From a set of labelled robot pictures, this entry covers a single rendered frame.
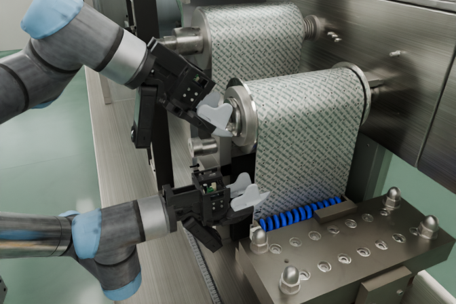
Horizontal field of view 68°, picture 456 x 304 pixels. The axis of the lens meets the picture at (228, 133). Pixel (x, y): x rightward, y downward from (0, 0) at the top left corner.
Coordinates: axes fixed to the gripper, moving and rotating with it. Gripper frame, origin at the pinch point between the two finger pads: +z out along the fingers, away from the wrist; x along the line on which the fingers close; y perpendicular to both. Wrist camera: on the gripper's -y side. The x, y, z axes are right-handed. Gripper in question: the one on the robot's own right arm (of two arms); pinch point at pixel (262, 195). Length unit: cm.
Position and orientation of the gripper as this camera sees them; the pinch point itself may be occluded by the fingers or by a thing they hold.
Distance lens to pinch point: 70.9
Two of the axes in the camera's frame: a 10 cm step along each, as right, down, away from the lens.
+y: 0.0, -8.7, -5.0
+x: -3.8, -4.6, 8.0
